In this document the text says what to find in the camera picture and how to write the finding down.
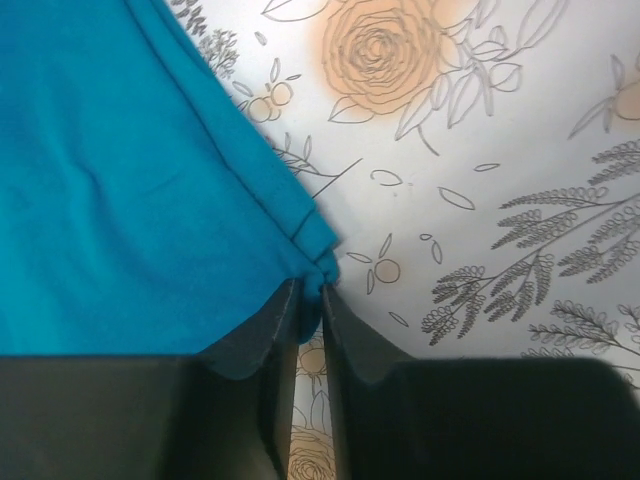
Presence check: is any teal blue t shirt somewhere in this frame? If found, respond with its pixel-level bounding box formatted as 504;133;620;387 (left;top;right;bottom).
1;1;338;355

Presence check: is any floral patterned table mat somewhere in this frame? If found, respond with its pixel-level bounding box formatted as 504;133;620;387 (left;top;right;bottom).
170;1;639;479

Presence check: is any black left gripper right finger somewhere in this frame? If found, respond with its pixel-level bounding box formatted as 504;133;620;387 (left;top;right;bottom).
323;287;639;479

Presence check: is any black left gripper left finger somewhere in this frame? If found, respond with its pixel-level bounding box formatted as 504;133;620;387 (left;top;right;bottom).
1;280;299;479

